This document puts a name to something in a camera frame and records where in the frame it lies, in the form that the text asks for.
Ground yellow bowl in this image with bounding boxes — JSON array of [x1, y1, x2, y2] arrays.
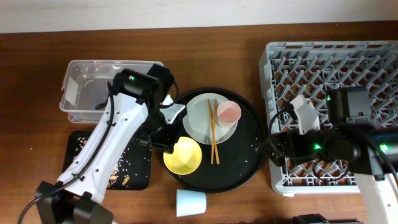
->
[[163, 137, 202, 175]]

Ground nut and rice food scraps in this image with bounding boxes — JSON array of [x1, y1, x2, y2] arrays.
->
[[73, 136, 150, 189]]

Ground light blue plastic cup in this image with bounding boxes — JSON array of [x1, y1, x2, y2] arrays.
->
[[176, 189, 207, 217]]

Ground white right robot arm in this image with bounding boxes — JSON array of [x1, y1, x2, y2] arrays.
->
[[267, 86, 397, 223]]

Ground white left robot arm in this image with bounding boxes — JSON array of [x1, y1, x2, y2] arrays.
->
[[26, 64, 176, 223]]

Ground grey dishwasher rack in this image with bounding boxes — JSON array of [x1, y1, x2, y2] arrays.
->
[[259, 40, 397, 197]]

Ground clear plastic waste bin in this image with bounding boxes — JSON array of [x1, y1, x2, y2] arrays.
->
[[59, 60, 163, 124]]

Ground light grey round plate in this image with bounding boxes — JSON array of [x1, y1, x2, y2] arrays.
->
[[183, 93, 238, 145]]

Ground black rectangular tray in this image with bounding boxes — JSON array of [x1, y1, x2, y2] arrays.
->
[[62, 130, 154, 191]]

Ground wooden chopstick left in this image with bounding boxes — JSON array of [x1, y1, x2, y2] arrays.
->
[[207, 99, 215, 165]]

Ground wooden chopstick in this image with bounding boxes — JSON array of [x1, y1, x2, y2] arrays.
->
[[207, 99, 215, 165], [213, 99, 220, 165]]

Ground pink plastic cup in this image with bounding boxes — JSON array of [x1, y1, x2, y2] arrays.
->
[[216, 101, 241, 128]]

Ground wooden chopstick right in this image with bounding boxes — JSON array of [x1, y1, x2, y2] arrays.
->
[[213, 99, 220, 165]]

